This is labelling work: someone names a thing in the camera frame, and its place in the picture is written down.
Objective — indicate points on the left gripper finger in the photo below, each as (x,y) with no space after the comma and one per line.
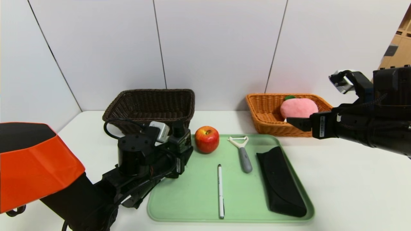
(186,163)

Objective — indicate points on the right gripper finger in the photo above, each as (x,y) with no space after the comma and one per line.
(298,124)

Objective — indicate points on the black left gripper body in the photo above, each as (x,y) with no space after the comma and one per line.
(184,150)

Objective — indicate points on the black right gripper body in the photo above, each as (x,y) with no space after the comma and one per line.
(322,125)

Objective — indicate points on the dark pump bottle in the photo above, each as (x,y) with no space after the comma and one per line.
(183,142)

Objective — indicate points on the pink plush peach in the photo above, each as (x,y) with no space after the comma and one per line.
(298,109)

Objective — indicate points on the red apple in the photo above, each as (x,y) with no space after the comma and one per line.
(207,141)

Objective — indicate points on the black glasses case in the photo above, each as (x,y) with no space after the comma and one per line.
(279,183)

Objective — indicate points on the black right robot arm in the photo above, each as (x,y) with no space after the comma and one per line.
(379,128)

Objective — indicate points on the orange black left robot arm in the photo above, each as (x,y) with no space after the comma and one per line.
(32,166)

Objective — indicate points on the orange wicker basket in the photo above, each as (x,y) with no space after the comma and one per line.
(266,122)

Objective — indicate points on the dark brown wicker basket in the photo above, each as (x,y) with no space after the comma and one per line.
(144,102)

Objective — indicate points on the light green plastic tray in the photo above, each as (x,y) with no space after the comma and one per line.
(199,192)

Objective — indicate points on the white pen black cap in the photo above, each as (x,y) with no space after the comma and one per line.
(220,192)

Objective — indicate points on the wooden cabinet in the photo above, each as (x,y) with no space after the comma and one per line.
(398,41)

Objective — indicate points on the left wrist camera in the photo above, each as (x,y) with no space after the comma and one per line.
(159,131)

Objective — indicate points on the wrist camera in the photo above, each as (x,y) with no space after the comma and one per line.
(159,131)
(340,81)

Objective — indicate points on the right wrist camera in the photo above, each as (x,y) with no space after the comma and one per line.
(340,81)

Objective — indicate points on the dark grey wall plate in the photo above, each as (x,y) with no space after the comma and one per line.
(391,51)

